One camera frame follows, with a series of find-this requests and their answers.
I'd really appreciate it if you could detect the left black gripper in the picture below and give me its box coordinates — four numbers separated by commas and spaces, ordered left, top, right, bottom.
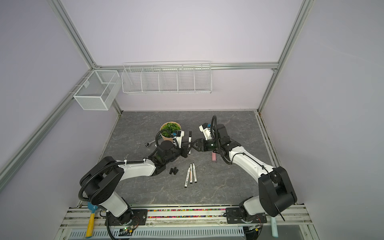
164, 141, 193, 165

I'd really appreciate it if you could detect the white wire shelf basket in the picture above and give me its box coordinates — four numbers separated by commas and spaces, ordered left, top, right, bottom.
122, 61, 213, 94

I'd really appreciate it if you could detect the yellow handled blue tool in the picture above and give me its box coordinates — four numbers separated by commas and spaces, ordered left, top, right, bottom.
86, 202, 98, 239

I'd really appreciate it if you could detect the teal garden trowel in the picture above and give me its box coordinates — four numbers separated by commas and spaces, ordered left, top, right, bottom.
271, 217, 279, 238

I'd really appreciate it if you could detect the silver wrench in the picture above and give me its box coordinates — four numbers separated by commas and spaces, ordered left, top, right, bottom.
145, 140, 156, 147

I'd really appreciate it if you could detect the white mesh box basket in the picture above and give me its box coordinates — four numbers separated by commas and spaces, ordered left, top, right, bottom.
74, 70, 122, 111

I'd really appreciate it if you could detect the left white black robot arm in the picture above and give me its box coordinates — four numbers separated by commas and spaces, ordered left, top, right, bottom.
78, 141, 192, 225

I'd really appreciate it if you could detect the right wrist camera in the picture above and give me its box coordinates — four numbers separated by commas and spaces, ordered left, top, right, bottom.
199, 123, 212, 141

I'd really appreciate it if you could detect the white marker pen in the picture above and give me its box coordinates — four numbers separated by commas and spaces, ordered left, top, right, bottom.
184, 167, 191, 188
188, 131, 192, 155
189, 164, 193, 184
193, 163, 198, 183

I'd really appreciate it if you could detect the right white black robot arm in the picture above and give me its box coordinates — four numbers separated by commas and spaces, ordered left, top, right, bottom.
193, 123, 297, 223

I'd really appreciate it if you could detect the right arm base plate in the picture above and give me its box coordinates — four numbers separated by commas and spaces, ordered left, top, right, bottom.
223, 207, 267, 224

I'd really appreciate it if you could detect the potted green plant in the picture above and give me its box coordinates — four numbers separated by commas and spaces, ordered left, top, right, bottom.
160, 122, 182, 141

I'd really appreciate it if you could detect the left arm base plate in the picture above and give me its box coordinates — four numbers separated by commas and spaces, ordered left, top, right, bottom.
107, 209, 148, 226

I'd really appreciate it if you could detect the white perforated cable tray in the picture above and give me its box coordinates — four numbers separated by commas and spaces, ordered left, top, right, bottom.
66, 226, 245, 240

